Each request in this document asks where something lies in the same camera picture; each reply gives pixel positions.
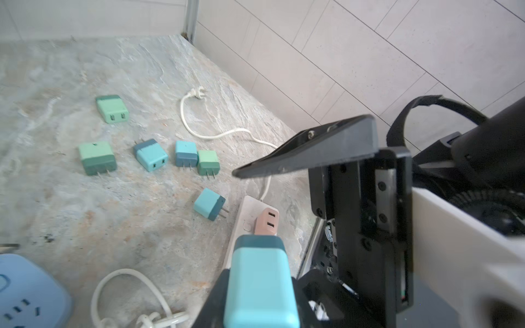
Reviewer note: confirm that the teal blue plug adapter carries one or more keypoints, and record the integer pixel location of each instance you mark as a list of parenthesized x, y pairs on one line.
[(186, 154)]

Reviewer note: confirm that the light green plug adapter far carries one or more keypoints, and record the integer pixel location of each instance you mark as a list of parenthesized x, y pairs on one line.
[(112, 109)]

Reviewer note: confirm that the green plug adapter right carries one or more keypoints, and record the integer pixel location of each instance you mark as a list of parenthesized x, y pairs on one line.
[(208, 163)]

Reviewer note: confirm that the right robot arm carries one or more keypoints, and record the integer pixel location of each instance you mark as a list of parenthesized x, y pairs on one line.
[(444, 201)]

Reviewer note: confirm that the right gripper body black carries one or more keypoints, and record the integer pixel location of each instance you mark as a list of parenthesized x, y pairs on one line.
[(363, 241)]

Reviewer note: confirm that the white long power strip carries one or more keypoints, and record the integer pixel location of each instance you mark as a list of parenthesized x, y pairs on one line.
[(249, 210)]

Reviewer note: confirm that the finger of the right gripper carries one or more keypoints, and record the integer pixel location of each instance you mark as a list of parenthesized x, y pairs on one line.
[(340, 142)]

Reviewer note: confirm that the blue square power socket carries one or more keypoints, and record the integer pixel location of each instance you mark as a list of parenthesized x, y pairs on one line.
[(31, 297)]

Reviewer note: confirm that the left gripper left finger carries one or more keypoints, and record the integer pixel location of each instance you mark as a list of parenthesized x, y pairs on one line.
[(212, 312)]

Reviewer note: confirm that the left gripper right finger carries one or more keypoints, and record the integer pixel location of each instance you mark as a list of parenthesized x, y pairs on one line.
[(306, 289)]

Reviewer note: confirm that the pink plug adapter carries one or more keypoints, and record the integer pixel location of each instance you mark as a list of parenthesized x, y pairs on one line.
[(267, 222)]

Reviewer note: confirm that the green plug adapter left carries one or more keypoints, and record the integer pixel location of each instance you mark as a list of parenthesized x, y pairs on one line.
[(97, 158)]

